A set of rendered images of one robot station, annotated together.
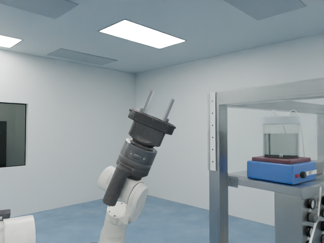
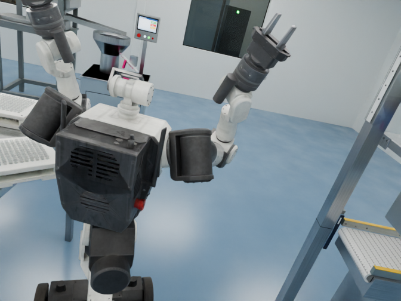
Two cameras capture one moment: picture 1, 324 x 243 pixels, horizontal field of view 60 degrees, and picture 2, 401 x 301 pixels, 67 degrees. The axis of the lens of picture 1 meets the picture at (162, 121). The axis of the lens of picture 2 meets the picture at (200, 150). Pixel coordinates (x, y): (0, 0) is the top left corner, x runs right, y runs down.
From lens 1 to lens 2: 39 cm
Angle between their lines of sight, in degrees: 42
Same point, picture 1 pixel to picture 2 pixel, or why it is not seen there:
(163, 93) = not seen: outside the picture
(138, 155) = (245, 70)
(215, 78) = not seen: outside the picture
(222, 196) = (364, 151)
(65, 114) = (307, 17)
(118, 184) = (224, 88)
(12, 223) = (138, 83)
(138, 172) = (242, 85)
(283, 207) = not seen: outside the picture
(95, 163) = (318, 81)
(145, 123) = (260, 43)
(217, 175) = (369, 128)
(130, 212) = (230, 113)
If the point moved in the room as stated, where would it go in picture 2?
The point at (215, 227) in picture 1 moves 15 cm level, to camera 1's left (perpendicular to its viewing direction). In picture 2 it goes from (342, 175) to (309, 159)
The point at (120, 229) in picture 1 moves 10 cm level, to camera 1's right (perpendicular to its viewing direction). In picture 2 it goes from (227, 125) to (252, 138)
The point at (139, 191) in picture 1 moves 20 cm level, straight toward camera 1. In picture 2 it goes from (239, 100) to (201, 108)
